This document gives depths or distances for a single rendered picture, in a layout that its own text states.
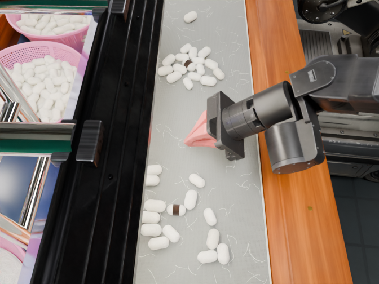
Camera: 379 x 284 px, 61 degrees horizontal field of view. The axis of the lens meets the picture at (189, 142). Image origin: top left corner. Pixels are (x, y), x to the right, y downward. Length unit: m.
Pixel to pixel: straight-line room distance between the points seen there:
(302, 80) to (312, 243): 0.27
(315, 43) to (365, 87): 0.89
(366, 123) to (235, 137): 0.78
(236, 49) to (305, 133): 0.43
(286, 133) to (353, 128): 0.81
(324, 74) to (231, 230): 0.30
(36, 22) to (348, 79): 0.78
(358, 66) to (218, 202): 0.32
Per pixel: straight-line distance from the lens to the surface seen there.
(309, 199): 0.61
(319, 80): 0.44
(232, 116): 0.49
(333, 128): 1.22
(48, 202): 0.23
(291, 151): 0.44
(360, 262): 1.48
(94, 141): 0.23
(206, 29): 0.88
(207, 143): 0.56
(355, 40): 1.30
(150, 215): 0.57
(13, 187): 0.77
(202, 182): 0.59
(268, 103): 0.47
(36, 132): 0.23
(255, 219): 0.60
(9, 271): 0.65
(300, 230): 0.59
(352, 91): 0.43
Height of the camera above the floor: 1.30
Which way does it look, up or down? 59 degrees down
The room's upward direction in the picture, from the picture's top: straight up
